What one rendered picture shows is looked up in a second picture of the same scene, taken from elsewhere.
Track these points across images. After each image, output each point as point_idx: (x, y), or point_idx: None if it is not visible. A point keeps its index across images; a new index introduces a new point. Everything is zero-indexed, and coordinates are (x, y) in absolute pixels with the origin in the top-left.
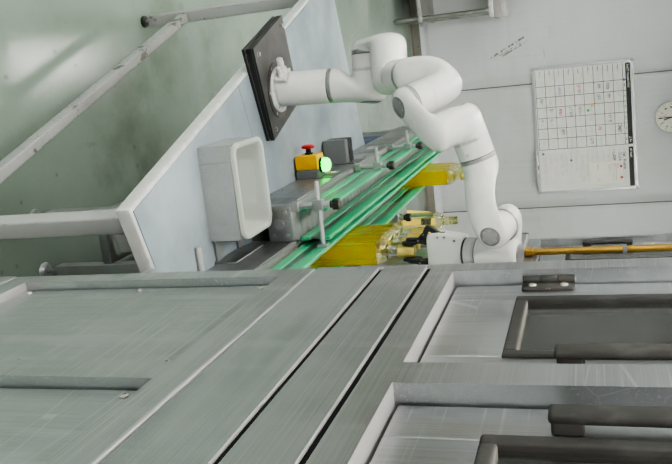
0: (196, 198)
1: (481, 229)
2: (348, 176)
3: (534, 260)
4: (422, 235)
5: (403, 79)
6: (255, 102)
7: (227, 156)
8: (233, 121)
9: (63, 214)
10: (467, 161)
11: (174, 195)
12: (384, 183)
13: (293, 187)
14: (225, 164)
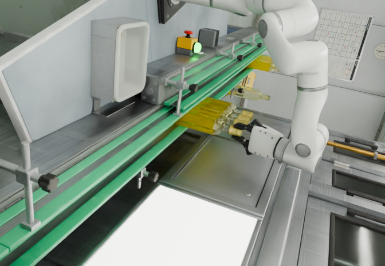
0: (82, 62)
1: (298, 143)
2: (210, 58)
3: None
4: (250, 125)
5: (271, 5)
6: None
7: (113, 34)
8: (133, 3)
9: None
10: (304, 87)
11: (58, 58)
12: (232, 65)
13: (170, 59)
14: (111, 40)
